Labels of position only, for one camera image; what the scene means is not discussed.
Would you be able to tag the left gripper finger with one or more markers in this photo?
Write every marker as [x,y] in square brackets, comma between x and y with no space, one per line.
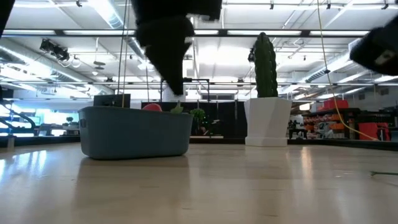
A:
[168,46]

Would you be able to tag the pink dragon fruit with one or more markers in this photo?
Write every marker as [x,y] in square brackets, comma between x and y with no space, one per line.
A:
[152,107]

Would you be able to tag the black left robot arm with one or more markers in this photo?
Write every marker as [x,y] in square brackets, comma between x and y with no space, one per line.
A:
[4,12]

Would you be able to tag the teal plastic tupperware container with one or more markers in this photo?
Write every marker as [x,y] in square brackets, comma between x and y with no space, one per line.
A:
[133,133]

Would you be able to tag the red storage crate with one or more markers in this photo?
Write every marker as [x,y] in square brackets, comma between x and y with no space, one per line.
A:
[335,104]

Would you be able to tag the small green background plant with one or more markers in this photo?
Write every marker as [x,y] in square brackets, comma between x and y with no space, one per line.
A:
[198,115]

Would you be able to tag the black box monitor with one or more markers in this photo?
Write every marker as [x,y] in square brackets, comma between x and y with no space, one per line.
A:
[109,101]

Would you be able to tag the red storage bin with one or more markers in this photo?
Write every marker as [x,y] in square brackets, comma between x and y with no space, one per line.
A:
[373,130]

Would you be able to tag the black background partition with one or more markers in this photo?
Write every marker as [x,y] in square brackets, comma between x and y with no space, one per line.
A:
[224,118]

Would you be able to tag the black storage shelf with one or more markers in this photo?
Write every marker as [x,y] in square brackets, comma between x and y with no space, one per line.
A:
[323,124]

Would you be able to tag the green cactus plant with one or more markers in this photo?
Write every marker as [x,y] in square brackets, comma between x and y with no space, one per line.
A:
[265,65]

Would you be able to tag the black ceiling device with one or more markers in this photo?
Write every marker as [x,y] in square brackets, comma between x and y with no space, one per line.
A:
[54,49]

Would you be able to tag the white hexagonal plant pot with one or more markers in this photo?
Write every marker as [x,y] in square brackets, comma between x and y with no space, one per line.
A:
[267,124]

